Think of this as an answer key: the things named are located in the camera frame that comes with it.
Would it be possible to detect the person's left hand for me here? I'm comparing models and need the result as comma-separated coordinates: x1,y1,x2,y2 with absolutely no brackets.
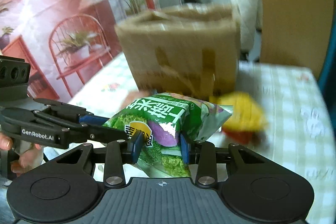
1,133,44,176

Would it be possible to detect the wooden headboard panel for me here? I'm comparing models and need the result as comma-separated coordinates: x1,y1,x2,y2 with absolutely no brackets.
260,0,335,78

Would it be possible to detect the red printed backdrop cloth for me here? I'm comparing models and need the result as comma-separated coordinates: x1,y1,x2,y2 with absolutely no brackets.
1,0,159,102

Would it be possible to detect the green vegetable snack bag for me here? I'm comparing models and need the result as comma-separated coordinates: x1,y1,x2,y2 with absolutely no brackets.
104,91,233,177

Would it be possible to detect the yellow red snack bag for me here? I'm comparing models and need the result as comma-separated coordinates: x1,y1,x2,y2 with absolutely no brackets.
210,92,268,145

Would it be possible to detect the green plaid tablecloth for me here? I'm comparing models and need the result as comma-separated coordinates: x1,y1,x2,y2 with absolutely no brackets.
66,54,335,223

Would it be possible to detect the brown cardboard box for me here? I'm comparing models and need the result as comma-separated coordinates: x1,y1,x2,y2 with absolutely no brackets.
115,3,240,100

